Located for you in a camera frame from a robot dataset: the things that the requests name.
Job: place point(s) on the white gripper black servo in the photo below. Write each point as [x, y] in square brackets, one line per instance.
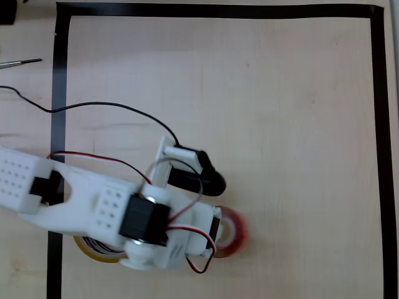
[216, 226]

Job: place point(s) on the small red tape roll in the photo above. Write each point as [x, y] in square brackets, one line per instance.
[240, 230]

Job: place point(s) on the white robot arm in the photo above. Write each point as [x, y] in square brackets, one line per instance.
[84, 202]

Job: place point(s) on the big yellow tape roll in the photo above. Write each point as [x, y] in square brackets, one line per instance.
[99, 253]

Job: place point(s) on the black tape strip torn corner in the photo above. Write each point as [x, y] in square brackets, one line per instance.
[59, 78]

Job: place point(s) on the black webcam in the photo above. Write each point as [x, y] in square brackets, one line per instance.
[205, 180]

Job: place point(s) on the thin metal screwdriver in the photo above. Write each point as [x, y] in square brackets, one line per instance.
[15, 63]

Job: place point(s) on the black plastic block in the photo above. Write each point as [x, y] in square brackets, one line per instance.
[7, 12]

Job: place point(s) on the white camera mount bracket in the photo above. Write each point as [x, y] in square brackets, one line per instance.
[165, 162]

